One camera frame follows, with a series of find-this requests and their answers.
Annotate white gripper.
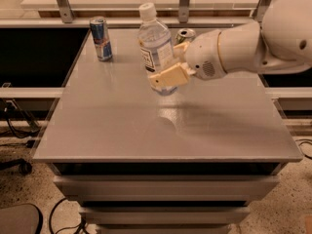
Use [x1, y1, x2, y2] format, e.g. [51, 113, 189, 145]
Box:
[148, 29, 226, 88]

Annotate clear plastic water bottle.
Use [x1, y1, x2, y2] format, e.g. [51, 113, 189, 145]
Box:
[136, 2, 179, 97]

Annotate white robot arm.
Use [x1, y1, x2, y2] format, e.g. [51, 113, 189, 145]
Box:
[148, 0, 312, 90]

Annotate white green soda can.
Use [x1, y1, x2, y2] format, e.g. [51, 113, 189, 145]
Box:
[175, 28, 196, 45]

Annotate blue energy drink can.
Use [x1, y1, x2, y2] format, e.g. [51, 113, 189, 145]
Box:
[90, 17, 112, 61]

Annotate upper grey drawer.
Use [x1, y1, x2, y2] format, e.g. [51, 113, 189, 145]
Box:
[54, 175, 279, 202]

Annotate grey drawer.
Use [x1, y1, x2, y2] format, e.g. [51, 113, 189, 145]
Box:
[80, 208, 250, 225]
[54, 175, 279, 202]

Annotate lower grey drawer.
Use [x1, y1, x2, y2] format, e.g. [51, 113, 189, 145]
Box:
[80, 208, 250, 225]

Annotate black office chair base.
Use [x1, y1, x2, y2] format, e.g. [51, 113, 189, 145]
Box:
[0, 159, 32, 176]

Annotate grey chair seat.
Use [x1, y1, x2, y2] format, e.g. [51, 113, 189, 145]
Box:
[0, 204, 43, 234]

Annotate middle metal bracket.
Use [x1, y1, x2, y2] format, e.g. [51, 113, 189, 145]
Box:
[178, 0, 190, 23]

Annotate metal bracket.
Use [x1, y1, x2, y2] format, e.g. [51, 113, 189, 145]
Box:
[253, 0, 272, 22]
[57, 0, 74, 23]
[178, 0, 190, 23]

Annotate right metal bracket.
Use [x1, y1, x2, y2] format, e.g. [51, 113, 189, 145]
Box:
[253, 0, 272, 22]

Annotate left metal bracket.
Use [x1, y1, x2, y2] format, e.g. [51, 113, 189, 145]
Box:
[57, 0, 74, 23]

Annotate black cable at right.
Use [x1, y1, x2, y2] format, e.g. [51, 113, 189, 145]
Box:
[294, 137, 312, 160]

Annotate black cables at left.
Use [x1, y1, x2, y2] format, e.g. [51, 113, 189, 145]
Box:
[0, 97, 42, 148]

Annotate black floor cable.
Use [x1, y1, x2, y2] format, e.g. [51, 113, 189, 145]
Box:
[48, 197, 90, 234]

